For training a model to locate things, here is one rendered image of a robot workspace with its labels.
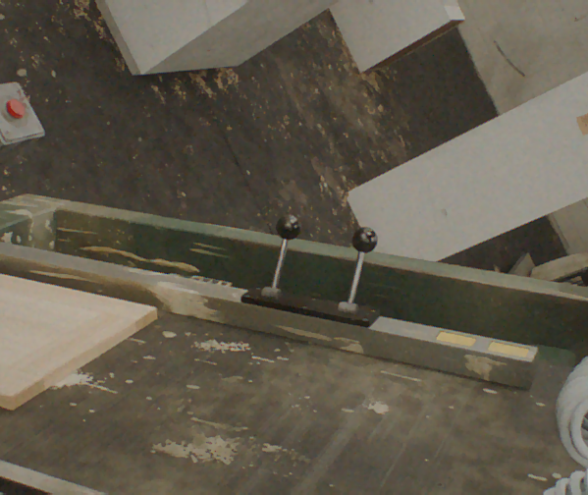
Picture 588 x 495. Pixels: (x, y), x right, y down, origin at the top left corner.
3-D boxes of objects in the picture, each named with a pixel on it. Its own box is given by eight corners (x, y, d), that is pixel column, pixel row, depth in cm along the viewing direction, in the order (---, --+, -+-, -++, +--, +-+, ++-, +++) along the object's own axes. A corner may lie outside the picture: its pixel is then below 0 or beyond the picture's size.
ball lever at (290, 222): (263, 302, 126) (284, 216, 128) (286, 306, 124) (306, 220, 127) (253, 298, 122) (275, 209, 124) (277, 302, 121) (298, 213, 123)
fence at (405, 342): (-15, 259, 149) (-17, 238, 147) (534, 374, 113) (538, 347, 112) (-36, 267, 144) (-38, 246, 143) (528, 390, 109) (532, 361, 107)
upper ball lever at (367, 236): (338, 317, 121) (358, 228, 123) (362, 322, 120) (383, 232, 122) (330, 312, 118) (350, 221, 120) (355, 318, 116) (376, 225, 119)
